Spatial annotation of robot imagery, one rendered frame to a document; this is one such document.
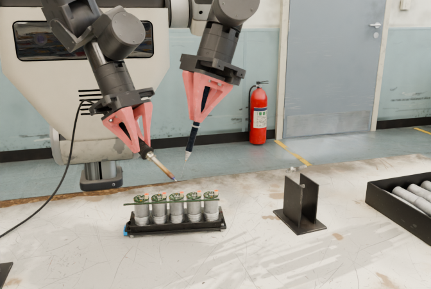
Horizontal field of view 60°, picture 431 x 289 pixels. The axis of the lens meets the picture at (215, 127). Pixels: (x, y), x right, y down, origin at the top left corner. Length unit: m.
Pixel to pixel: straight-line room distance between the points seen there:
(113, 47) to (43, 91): 0.34
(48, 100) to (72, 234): 0.37
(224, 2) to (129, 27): 0.17
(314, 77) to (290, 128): 0.51
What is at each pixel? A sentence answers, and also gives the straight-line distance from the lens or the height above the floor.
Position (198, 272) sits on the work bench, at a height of 0.75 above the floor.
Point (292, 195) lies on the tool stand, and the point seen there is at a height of 0.80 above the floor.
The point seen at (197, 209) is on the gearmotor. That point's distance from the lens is 0.62.
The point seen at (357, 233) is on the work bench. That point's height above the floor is 0.75.
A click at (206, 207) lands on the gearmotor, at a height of 0.79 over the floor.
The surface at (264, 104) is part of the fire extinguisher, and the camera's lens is 3.23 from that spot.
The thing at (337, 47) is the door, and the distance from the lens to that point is 3.63.
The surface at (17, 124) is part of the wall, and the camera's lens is 3.27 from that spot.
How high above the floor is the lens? 1.09
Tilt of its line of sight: 16 degrees down
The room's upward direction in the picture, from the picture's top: straight up
